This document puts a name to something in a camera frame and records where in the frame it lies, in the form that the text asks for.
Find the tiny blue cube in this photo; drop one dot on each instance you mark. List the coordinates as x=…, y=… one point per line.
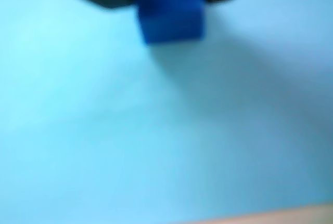
x=170, y=11

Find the light blue paper square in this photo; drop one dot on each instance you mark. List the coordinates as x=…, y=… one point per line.
x=104, y=117

